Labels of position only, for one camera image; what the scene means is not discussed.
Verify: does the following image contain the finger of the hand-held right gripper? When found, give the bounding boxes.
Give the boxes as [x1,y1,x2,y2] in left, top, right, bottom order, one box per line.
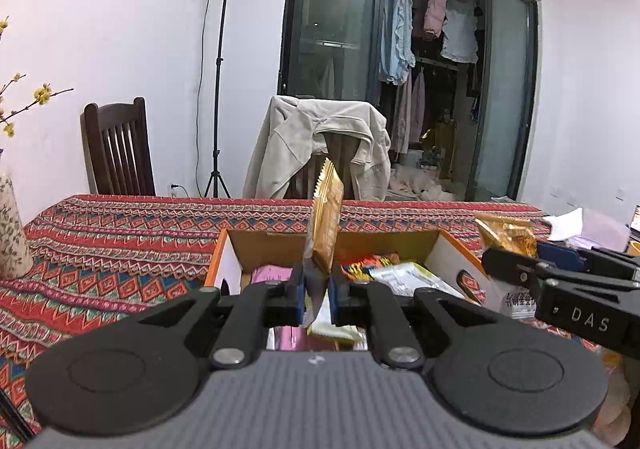
[539,243,640,277]
[482,247,556,297]

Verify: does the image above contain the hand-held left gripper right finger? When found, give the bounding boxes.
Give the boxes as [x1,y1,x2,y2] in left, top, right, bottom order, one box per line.
[327,275,501,370]

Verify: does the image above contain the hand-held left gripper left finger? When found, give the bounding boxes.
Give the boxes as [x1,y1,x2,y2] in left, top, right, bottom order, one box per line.
[136,263,307,370]

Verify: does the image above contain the pale yellow snack packet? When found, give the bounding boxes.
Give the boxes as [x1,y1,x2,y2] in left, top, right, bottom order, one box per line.
[309,301,368,351]

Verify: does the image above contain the gold white snack packet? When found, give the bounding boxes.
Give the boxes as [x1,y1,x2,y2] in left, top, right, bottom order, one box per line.
[472,211,540,320]

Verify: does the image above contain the red snack packet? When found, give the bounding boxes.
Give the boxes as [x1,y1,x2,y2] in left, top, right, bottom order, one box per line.
[340,253,401,282]

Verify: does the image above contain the orange cardboard box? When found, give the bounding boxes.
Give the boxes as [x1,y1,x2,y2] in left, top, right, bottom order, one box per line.
[205,227,506,325]

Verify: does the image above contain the green white snack packet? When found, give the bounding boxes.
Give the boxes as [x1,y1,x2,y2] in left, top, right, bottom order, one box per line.
[370,263,466,302]

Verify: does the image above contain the tan snack packet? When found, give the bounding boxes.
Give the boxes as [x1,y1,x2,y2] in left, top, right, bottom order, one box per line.
[302,158,345,330]

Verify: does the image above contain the person's right forearm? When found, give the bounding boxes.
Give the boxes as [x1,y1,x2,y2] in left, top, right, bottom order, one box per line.
[595,354,632,447]

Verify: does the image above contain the white cloth pile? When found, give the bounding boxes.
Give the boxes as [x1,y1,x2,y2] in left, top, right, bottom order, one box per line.
[387,164,453,200]

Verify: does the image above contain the beige jacket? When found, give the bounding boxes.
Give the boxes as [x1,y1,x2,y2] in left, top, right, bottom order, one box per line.
[242,95,392,202]

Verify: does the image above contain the dark wooden chair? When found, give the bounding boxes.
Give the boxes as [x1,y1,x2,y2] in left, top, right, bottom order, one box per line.
[292,131,361,200]
[81,97,157,196]

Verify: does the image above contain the pale hanging garment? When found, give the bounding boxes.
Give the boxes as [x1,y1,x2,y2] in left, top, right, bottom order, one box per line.
[390,71,413,154]
[410,71,427,144]

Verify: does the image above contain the white hanging garment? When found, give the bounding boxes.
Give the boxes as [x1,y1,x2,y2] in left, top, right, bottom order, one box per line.
[441,0,480,64]

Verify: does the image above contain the light blue hanging shirt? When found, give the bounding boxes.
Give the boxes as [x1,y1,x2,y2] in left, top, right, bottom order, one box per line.
[379,0,417,86]

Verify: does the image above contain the pink hanging garment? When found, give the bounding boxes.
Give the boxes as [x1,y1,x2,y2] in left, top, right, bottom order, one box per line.
[424,0,447,40]

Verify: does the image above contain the floral ceramic vase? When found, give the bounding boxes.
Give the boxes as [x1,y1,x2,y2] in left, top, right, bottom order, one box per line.
[0,172,33,280]

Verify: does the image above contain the yellow blossom branches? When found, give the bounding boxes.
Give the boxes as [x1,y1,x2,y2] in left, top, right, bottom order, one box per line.
[0,16,75,138]

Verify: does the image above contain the black power cable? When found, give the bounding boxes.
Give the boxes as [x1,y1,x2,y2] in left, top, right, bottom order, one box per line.
[172,0,211,194]

